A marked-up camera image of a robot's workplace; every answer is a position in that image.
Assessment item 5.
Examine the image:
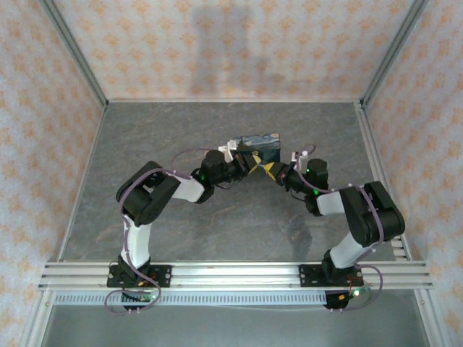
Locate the starry night print tin box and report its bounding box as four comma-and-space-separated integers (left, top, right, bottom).
231, 132, 282, 164

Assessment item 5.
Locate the thin aluminium side strip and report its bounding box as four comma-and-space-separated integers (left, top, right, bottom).
56, 104, 109, 263

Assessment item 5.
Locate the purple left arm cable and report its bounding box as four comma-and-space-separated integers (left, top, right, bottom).
103, 146, 222, 315

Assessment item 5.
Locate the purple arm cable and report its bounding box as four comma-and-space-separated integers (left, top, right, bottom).
289, 144, 385, 312
103, 146, 222, 315

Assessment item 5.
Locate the aluminium triple side rail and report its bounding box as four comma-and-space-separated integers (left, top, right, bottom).
356, 103, 413, 262

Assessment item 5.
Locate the aluminium table edge rail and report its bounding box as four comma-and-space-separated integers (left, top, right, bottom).
104, 96, 362, 104

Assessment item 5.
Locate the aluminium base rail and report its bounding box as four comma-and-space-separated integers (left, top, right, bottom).
38, 262, 433, 290

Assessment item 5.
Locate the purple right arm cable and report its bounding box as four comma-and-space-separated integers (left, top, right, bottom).
289, 144, 385, 312

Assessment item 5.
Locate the slotted grey cable duct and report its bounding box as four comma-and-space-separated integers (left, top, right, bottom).
54, 291, 328, 307

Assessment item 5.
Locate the aluminium corner post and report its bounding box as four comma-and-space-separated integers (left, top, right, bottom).
360, 0, 431, 108
39, 0, 109, 108

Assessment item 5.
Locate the aluminium frame leg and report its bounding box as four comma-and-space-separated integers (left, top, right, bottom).
412, 288, 446, 347
17, 288, 55, 347

